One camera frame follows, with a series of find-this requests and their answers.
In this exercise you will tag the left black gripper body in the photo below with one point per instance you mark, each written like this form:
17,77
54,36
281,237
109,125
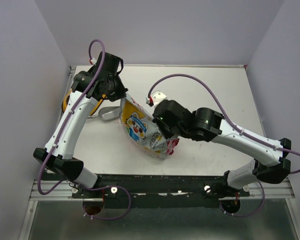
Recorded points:
115,89

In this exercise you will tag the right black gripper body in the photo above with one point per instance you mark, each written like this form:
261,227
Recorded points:
169,132

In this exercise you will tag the metal food scoop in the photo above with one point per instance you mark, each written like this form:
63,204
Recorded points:
107,114

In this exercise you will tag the pet food bag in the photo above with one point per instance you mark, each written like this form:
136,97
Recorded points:
143,132

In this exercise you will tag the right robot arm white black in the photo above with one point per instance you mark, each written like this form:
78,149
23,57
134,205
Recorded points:
269,163

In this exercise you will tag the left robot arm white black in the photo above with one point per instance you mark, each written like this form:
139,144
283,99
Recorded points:
100,82

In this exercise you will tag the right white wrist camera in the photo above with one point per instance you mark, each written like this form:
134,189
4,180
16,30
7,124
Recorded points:
155,98

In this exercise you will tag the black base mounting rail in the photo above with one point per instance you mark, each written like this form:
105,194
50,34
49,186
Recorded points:
119,191

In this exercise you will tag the aluminium frame rail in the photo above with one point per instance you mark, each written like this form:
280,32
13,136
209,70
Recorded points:
63,192

